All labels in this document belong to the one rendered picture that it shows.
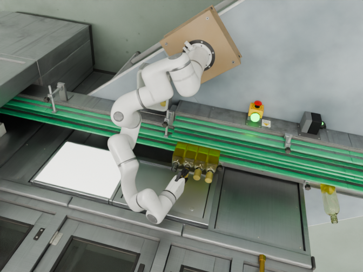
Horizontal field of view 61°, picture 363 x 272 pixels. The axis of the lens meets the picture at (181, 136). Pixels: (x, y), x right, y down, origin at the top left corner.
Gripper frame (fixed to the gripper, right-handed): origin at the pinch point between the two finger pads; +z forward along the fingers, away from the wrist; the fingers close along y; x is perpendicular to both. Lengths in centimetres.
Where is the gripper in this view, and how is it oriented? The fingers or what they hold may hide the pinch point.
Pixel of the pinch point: (184, 175)
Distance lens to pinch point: 146.1
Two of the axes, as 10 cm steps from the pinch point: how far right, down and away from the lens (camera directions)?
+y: 1.0, -7.7, -6.3
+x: -8.8, -3.6, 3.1
